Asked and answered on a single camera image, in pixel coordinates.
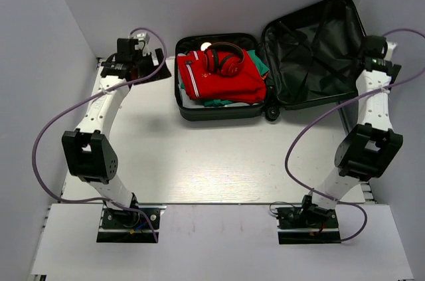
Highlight green shirt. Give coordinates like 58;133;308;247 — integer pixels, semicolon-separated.
181;48;270;108

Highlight red black headphones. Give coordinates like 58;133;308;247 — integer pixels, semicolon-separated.
203;42;245;77

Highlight red polo shirt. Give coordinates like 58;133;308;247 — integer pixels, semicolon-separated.
176;48;267;104

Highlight gold lid cream jar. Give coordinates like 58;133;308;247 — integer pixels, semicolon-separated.
200;42;212;52

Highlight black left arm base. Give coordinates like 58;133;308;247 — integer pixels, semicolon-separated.
96;205;167;244

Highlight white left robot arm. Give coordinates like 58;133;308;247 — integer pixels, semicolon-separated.
62;28;167;227

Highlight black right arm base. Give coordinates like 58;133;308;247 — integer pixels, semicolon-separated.
269;195;341;245

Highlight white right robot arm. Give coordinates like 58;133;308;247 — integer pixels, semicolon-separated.
299;36;403;227

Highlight black open suitcase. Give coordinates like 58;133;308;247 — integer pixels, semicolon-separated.
174;0;366;122

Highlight black suitcase wheel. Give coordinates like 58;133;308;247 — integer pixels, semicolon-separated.
265;106;280;122

